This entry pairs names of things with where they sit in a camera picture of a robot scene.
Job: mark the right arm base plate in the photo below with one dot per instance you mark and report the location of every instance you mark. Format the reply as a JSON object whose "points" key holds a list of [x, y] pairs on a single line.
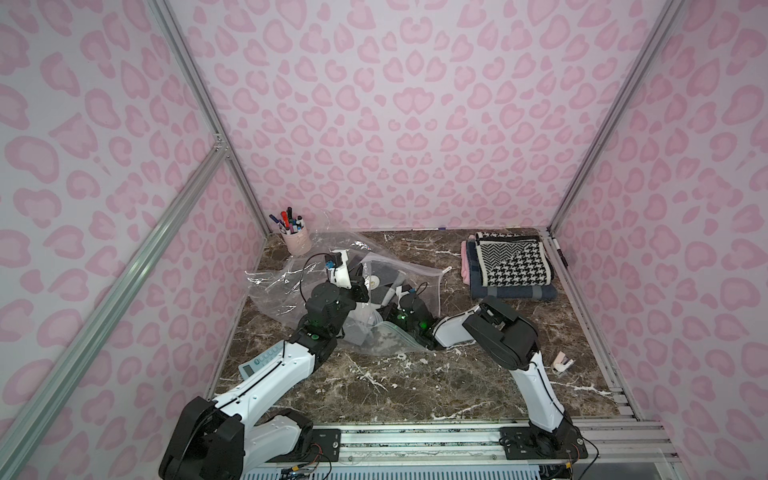
{"points": [[534, 443]]}

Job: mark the teal calculator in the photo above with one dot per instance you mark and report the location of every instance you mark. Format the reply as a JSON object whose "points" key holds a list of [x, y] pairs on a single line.
{"points": [[264, 360]]}

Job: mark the clear plastic vacuum bag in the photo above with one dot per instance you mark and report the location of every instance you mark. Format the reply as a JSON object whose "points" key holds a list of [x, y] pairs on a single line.
{"points": [[282, 294]]}

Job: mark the grey white striped blanket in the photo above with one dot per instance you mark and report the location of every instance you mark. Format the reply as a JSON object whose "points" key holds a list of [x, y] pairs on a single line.
{"points": [[361, 323]]}

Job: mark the aluminium corner post right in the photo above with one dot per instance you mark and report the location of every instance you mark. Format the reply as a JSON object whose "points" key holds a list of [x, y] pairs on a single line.
{"points": [[644, 61]]}

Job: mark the aluminium front rail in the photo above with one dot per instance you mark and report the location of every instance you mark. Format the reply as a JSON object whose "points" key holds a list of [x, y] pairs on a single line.
{"points": [[618, 449]]}

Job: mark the pink pen holder cup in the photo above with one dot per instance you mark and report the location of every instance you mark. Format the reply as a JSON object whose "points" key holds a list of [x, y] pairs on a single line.
{"points": [[298, 243]]}

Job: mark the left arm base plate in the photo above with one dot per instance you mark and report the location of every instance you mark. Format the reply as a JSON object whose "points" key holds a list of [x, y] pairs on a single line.
{"points": [[323, 441]]}

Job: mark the red marker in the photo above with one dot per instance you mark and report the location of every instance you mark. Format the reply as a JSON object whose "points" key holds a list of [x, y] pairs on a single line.
{"points": [[286, 221]]}

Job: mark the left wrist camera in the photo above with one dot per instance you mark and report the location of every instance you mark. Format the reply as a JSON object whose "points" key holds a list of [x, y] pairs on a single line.
{"points": [[336, 259]]}

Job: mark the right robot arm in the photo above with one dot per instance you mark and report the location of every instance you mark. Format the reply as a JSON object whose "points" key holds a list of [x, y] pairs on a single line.
{"points": [[512, 342]]}

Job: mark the aluminium corner post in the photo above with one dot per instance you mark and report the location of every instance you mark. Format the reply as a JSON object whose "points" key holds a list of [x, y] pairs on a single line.
{"points": [[644, 61], [181, 52]]}

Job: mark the blue marker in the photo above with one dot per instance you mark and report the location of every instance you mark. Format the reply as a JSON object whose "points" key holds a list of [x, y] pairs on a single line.
{"points": [[278, 222]]}

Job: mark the aluminium corner post left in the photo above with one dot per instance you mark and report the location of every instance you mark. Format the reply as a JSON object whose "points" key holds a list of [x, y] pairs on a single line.
{"points": [[181, 52]]}

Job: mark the dark blue striped blanket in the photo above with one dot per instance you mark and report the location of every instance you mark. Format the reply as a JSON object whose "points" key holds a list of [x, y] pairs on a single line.
{"points": [[478, 291]]}

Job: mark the black white houndstooth blanket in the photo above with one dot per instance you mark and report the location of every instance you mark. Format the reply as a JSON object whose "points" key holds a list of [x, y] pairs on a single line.
{"points": [[512, 260]]}

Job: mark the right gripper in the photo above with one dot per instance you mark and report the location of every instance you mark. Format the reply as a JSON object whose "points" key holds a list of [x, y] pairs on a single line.
{"points": [[393, 300]]}

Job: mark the pink stapler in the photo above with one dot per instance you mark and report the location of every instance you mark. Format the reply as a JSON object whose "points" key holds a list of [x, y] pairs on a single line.
{"points": [[562, 363]]}

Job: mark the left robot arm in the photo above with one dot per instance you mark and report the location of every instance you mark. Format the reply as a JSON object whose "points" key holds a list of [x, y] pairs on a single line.
{"points": [[225, 437]]}

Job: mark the pink fluffy blanket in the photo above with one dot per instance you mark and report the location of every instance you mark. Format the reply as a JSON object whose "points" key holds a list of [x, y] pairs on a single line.
{"points": [[465, 266]]}

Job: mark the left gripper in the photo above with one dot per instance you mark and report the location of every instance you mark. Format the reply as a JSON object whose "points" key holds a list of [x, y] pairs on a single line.
{"points": [[360, 289]]}

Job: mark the aluminium diagonal brace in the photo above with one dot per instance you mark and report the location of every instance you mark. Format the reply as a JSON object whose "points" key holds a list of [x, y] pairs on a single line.
{"points": [[40, 412]]}

